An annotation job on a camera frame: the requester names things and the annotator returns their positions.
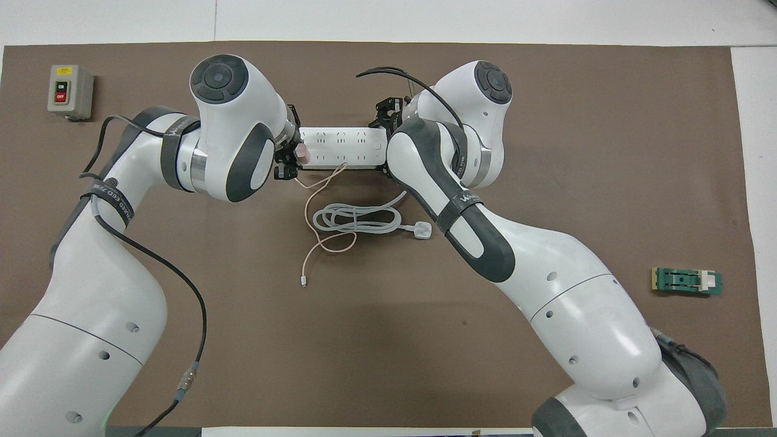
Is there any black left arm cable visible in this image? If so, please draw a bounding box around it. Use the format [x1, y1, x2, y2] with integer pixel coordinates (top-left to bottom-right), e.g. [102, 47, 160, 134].
[79, 114, 209, 437]

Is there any grey push-button switch box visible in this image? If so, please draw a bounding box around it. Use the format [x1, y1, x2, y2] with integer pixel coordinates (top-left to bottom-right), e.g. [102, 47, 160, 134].
[47, 65, 95, 120]

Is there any white power strip with cord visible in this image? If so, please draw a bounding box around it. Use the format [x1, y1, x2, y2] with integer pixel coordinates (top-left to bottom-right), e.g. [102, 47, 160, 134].
[296, 126, 433, 241]

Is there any pink charging cable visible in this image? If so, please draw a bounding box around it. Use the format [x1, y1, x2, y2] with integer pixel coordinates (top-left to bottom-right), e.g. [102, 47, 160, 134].
[294, 161, 358, 288]

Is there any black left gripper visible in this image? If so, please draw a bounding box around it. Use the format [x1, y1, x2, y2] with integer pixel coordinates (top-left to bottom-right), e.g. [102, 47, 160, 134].
[273, 104, 306, 182]

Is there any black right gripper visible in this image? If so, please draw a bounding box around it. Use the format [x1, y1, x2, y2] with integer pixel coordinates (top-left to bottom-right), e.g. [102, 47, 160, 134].
[371, 96, 407, 178]

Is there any brown table mat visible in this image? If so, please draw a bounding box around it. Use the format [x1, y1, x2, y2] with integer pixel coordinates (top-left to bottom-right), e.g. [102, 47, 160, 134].
[0, 41, 772, 429]

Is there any green knife switch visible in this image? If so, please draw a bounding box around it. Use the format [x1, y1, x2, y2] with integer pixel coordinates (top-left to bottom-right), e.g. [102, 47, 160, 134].
[651, 267, 724, 298]

